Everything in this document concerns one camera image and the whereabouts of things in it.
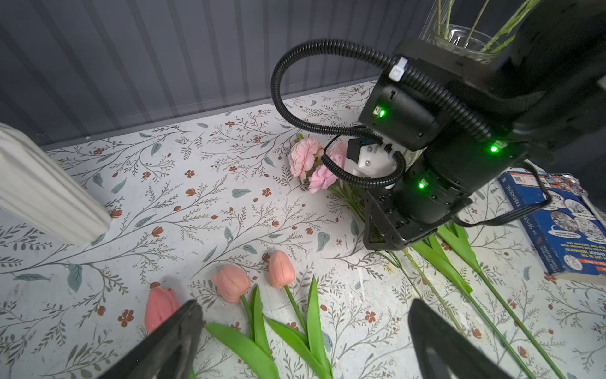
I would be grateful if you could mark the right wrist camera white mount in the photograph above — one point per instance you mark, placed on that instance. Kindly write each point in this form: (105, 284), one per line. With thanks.
(367, 160)

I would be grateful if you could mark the white ribbed ceramic vase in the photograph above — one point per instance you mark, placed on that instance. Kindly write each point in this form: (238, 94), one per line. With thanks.
(35, 189)

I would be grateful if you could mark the blue printed card pack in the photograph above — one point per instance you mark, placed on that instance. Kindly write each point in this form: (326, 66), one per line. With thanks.
(568, 234)

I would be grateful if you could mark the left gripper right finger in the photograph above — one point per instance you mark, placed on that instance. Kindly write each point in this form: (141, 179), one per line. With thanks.
(442, 352)

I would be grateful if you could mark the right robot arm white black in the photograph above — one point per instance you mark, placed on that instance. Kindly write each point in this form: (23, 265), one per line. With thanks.
(471, 122)

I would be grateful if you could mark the peach pink tulip stem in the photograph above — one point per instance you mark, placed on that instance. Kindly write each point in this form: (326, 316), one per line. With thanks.
(308, 342)

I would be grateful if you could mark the dark pink tulip stem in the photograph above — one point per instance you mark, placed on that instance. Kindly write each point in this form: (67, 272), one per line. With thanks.
(431, 250)

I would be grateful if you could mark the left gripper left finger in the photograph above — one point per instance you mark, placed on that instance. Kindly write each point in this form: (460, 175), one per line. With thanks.
(134, 364)

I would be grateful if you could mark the pink carnation branch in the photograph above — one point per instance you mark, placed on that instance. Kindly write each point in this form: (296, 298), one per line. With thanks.
(306, 164)

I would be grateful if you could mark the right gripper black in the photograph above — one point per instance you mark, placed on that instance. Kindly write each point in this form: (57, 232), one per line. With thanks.
(399, 217)

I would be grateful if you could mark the rose bouquet in glass vase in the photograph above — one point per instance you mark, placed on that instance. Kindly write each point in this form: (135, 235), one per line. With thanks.
(499, 17)

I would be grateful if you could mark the clear glass vase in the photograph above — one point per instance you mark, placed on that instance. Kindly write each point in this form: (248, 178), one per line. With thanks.
(467, 42)

